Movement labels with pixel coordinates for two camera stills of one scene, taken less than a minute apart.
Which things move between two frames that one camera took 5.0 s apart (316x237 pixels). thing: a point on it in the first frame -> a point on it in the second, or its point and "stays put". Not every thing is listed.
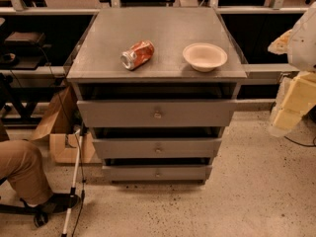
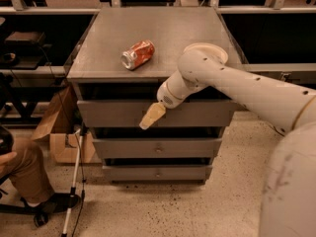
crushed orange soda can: [137, 55] stays put
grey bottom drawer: [159, 173] stays put
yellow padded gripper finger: [296, 97] -> [155, 112]
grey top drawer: [156, 114] stays put
